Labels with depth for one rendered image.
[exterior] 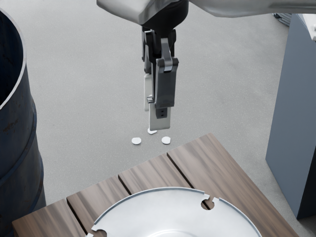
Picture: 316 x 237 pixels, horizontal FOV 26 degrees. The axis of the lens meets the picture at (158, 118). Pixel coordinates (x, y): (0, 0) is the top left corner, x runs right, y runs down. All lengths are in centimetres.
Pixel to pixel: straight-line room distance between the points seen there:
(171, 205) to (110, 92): 71
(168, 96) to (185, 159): 29
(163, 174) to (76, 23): 92
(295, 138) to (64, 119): 60
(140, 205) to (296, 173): 47
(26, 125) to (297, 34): 53
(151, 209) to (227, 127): 63
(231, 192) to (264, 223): 8
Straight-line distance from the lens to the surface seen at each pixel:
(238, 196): 113
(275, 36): 196
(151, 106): 95
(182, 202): 111
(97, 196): 112
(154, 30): 84
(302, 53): 132
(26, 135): 123
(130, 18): 77
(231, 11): 69
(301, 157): 143
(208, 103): 174
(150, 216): 110
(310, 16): 130
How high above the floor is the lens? 126
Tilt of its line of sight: 48 degrees down
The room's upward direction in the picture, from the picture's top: straight up
